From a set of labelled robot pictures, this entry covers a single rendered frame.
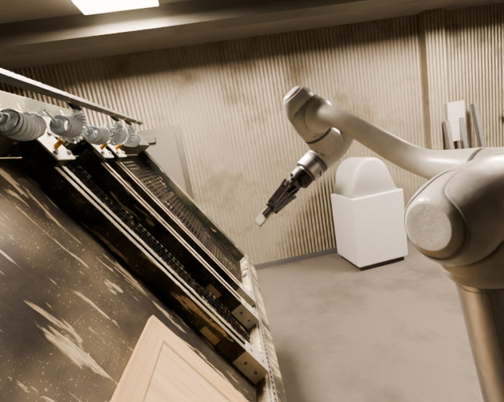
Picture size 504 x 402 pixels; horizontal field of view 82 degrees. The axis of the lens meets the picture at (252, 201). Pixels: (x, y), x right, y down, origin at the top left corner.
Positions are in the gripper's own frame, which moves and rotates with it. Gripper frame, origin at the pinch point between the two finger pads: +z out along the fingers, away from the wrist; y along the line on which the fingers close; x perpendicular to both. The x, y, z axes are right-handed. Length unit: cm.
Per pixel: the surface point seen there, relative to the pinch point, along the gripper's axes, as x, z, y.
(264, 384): -33, 42, 27
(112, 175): 61, 30, -3
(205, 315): -5.9, 38.2, 8.6
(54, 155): 46, 31, -36
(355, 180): 56, -120, 242
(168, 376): -18, 46, -16
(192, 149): 232, -15, 201
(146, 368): -15, 46, -23
